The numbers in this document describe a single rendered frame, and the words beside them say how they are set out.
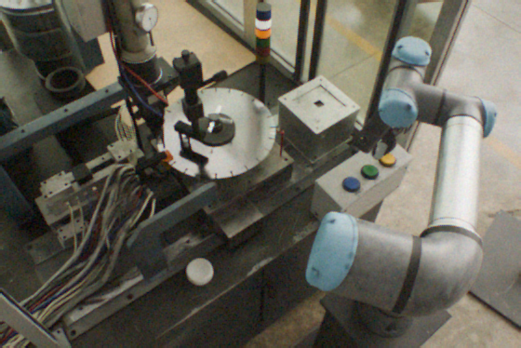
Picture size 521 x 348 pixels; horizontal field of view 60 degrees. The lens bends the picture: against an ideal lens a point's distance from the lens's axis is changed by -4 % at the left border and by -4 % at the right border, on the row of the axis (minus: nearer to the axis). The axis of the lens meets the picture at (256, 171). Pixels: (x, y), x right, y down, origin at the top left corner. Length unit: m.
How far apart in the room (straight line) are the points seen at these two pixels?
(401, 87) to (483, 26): 2.73
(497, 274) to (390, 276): 1.70
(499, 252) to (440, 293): 1.73
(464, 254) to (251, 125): 0.77
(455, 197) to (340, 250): 0.22
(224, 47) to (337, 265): 1.34
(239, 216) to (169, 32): 0.95
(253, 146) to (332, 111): 0.30
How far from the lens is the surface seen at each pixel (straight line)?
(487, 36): 3.57
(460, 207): 0.78
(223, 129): 1.29
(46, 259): 1.42
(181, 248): 1.32
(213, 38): 1.93
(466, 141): 0.88
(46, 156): 1.65
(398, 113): 0.94
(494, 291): 2.30
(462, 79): 3.14
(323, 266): 0.67
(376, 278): 0.67
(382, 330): 1.25
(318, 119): 1.41
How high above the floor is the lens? 1.93
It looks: 54 degrees down
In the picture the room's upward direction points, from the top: straight up
